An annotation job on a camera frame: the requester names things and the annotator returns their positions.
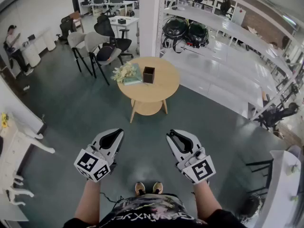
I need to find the white ornate console table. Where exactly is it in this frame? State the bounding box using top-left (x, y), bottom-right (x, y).
top-left (0, 113), bottom-right (56, 206)

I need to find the group of office workstations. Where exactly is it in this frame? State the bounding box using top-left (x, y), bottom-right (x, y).
top-left (80, 0), bottom-right (140, 17)

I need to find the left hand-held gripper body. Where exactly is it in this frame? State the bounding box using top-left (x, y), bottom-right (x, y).
top-left (73, 145), bottom-right (117, 183)

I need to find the person's right tan shoe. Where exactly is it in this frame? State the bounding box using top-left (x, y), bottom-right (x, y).
top-left (152, 181), bottom-right (164, 195)

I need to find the dark bag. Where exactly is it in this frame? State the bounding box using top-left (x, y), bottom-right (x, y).
top-left (96, 45), bottom-right (117, 62)

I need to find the yellow artificial flower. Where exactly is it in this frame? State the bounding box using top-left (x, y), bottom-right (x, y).
top-left (0, 112), bottom-right (10, 128)

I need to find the dark brown square pen holder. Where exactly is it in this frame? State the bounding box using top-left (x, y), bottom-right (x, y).
top-left (142, 66), bottom-right (156, 84)

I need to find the black mesh office chair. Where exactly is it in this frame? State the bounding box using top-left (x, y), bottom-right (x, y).
top-left (56, 15), bottom-right (77, 42)
top-left (94, 14), bottom-right (134, 59)

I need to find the cream dried flower bouquet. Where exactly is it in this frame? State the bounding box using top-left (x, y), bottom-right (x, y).
top-left (111, 62), bottom-right (149, 86)

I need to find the pale green book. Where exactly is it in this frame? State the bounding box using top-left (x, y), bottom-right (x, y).
top-left (123, 63), bottom-right (143, 86)

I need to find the thin black cable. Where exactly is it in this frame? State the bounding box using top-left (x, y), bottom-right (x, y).
top-left (99, 192), bottom-right (124, 203)

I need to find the person's left forearm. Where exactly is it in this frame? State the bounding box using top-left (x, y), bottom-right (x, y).
top-left (73, 179), bottom-right (103, 226)

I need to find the person's black printed t-shirt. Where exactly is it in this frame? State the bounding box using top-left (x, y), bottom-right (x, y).
top-left (63, 193), bottom-right (247, 228)

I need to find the person's tan shoe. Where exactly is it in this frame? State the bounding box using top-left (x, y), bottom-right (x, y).
top-left (152, 181), bottom-right (164, 195)
top-left (134, 181), bottom-right (146, 197)

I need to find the black glossy helmet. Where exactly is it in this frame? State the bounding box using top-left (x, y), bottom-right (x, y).
top-left (187, 20), bottom-right (210, 49)
top-left (162, 17), bottom-right (189, 53)

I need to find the person's right forearm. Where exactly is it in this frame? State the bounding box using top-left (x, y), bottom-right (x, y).
top-left (192, 181), bottom-right (224, 223)

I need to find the white desk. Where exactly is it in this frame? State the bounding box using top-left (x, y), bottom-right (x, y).
top-left (109, 15), bottom-right (140, 45)

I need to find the round wooden side table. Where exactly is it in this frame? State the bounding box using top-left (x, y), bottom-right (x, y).
top-left (117, 57), bottom-right (181, 124)

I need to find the white rounded cabinet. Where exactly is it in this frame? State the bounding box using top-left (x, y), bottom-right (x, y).
top-left (35, 29), bottom-right (57, 52)
top-left (22, 40), bottom-right (41, 68)

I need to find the white metal shelving rack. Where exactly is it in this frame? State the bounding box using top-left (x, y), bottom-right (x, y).
top-left (158, 0), bottom-right (304, 128)

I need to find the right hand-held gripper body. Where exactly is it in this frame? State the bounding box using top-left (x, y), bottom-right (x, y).
top-left (175, 147), bottom-right (216, 186)

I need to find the person's left tan shoe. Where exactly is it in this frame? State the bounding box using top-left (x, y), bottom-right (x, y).
top-left (134, 181), bottom-right (146, 197)

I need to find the white square pillar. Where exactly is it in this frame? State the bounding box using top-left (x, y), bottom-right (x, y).
top-left (139, 0), bottom-right (165, 58)

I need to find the grey fabric chair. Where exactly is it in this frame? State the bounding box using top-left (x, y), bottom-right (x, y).
top-left (67, 31), bottom-right (93, 76)
top-left (84, 31), bottom-right (124, 86)

